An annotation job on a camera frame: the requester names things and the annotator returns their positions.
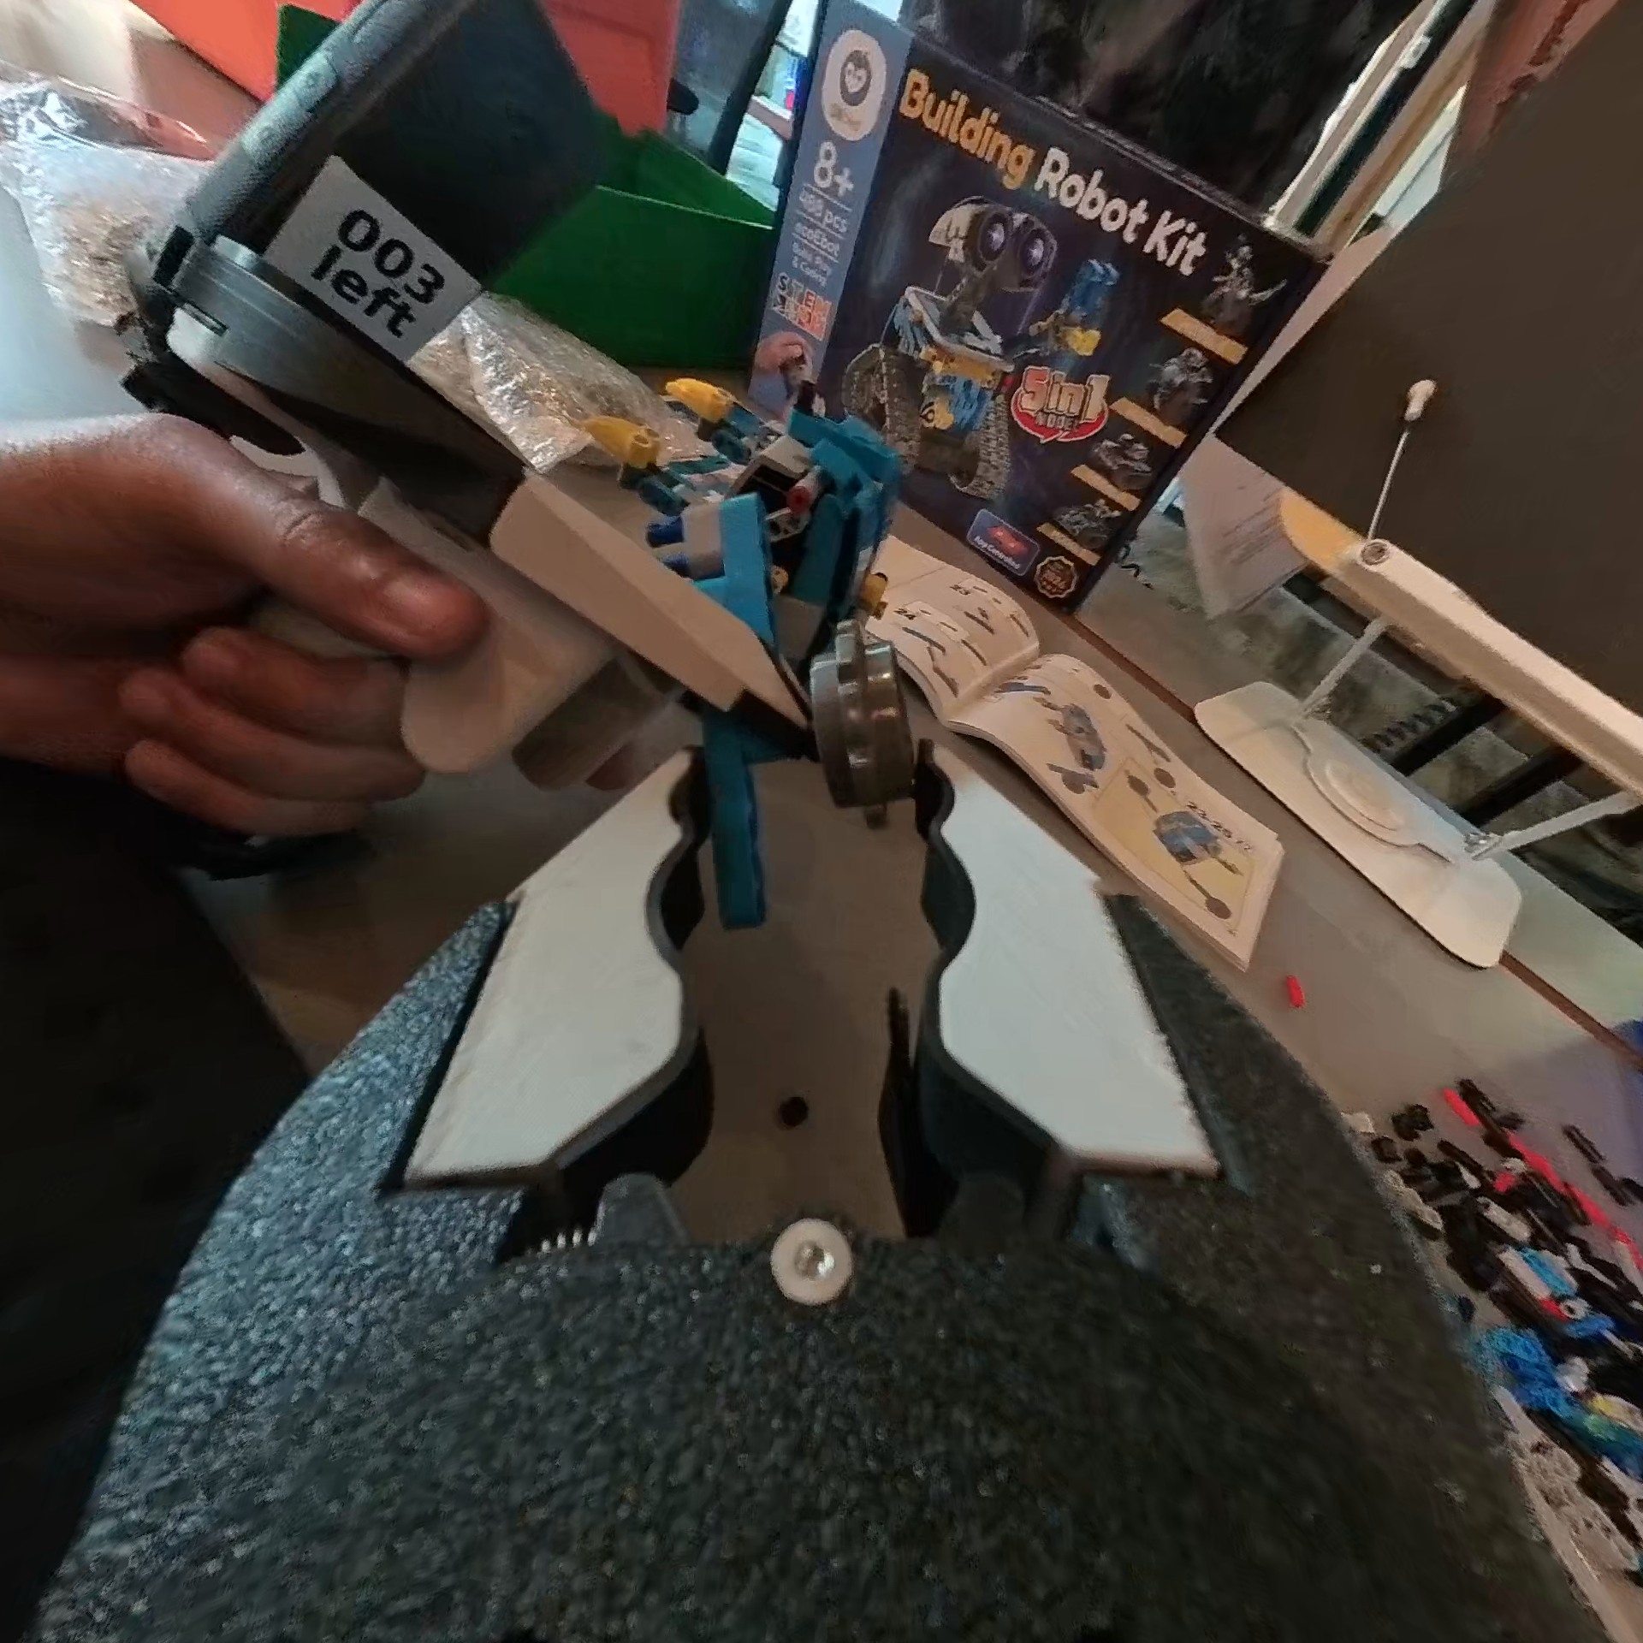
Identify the blue perforated beam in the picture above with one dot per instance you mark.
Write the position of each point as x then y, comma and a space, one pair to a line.
738, 859

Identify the printed paper sheet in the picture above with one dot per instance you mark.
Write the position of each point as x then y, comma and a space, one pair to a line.
1232, 527

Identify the black mesh office chair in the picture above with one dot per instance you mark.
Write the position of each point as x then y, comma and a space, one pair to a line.
1219, 102

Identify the black divider panel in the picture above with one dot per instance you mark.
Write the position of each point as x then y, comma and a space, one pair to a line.
1514, 257

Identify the pile of building pieces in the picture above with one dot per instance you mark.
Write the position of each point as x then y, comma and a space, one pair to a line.
1514, 1219

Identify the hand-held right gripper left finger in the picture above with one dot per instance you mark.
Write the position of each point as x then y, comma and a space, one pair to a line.
565, 1027

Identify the person's left hand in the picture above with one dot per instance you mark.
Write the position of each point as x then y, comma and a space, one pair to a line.
155, 578

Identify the orange tote bag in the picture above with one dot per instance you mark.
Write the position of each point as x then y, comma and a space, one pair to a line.
628, 51

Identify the blue toy robot model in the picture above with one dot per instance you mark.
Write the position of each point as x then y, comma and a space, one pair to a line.
847, 476

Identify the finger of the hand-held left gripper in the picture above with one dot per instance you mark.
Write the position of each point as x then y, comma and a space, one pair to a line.
616, 566

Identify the robot kit box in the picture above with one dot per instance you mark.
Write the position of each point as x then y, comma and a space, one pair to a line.
1027, 321

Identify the grey toothed wheel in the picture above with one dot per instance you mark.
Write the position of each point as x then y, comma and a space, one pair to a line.
867, 732

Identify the instruction booklet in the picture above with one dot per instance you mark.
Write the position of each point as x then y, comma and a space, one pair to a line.
1092, 758

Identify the green storage bin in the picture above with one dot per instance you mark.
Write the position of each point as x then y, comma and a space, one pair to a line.
667, 257

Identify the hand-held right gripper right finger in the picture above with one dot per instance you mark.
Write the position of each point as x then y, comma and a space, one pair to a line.
1064, 1014

